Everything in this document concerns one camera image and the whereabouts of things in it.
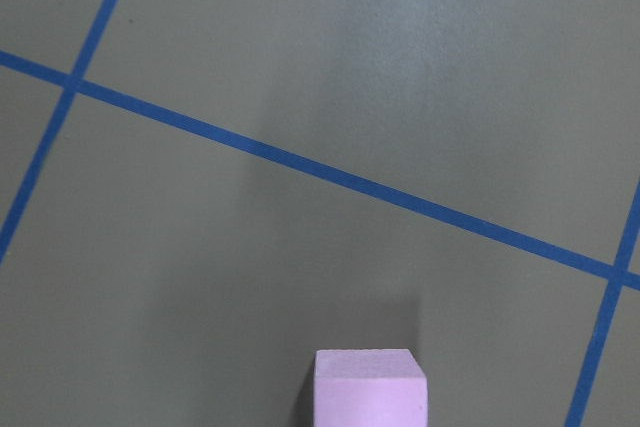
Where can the pink block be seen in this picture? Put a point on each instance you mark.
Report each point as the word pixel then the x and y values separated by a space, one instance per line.
pixel 369 387

